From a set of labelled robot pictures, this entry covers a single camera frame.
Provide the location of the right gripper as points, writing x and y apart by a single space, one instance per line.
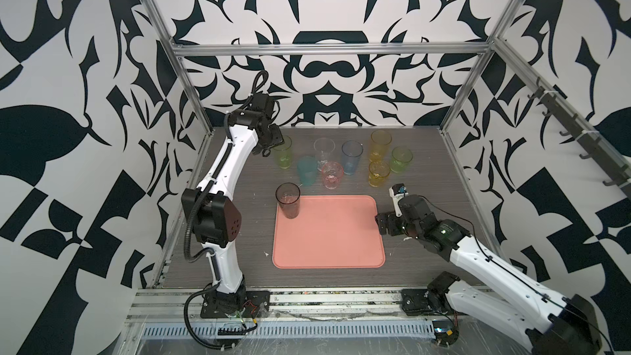
391 218

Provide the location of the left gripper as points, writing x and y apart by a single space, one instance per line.
278 138

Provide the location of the tall green glass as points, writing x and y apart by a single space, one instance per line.
283 153

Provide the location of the tall clear glass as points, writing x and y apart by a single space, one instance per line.
324 148

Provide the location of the tall dark grey glass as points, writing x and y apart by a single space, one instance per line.
288 198

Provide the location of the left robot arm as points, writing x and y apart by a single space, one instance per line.
213 220

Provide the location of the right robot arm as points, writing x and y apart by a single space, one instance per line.
542 320

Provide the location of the pink tray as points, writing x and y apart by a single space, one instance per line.
330 232

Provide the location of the teal glass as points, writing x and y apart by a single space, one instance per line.
307 170

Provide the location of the short yellow glass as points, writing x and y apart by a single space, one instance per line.
379 171

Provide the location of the short green glass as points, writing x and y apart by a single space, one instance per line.
401 157

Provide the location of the short pink glass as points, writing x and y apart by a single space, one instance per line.
332 174

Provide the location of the tall blue glass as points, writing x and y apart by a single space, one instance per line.
351 154

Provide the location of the tall yellow glass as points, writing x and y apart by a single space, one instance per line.
380 142

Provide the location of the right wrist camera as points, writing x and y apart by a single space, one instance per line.
397 192

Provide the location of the white cable duct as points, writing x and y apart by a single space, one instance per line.
299 329

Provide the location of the black hook rail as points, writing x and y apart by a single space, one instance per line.
576 128

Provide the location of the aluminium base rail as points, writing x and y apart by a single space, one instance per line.
307 303

